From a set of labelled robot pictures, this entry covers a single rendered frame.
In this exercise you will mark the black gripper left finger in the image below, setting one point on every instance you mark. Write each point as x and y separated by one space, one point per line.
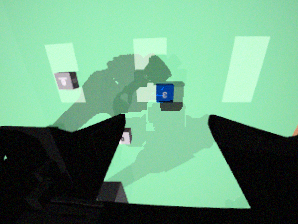
83 156

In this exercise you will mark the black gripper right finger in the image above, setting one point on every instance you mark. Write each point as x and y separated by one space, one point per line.
264 164

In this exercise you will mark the blue block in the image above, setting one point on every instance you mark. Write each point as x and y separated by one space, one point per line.
164 92

